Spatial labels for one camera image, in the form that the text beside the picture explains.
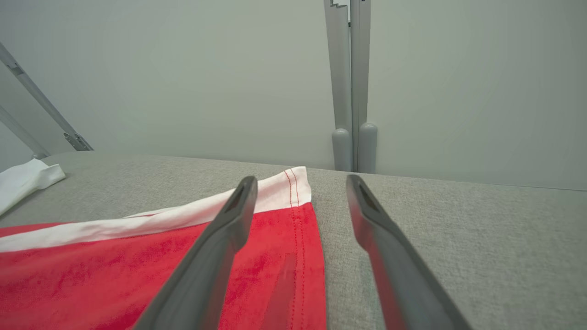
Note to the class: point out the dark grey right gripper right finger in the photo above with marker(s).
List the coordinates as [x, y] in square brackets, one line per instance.
[403, 284]

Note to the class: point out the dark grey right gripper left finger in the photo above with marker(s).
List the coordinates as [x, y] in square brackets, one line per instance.
[202, 275]

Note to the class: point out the red shorts with white band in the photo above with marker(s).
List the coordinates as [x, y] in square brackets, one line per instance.
[91, 284]

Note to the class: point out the red shirt with white sleeves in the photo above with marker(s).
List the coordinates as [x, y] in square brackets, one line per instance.
[23, 181]

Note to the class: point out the grey fabric sofa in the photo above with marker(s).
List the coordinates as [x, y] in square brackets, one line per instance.
[481, 256]

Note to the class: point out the grey double post round feet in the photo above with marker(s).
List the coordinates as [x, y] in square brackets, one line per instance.
[341, 68]

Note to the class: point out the grey slanted frame post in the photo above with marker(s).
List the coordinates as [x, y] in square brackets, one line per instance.
[46, 103]
[20, 133]

